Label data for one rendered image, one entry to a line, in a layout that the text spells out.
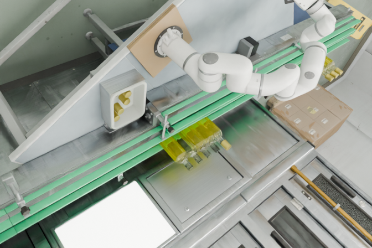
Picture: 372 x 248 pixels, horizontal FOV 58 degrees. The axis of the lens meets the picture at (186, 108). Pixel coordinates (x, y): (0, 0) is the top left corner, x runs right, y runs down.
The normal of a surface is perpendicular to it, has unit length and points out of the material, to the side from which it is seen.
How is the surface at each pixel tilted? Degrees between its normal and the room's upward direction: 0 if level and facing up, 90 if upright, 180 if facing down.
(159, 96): 90
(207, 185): 91
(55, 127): 0
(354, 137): 90
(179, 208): 90
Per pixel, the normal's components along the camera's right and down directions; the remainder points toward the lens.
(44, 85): 0.14, -0.66
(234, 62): -0.05, -0.51
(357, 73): -0.76, 0.40
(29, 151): 0.63, 0.63
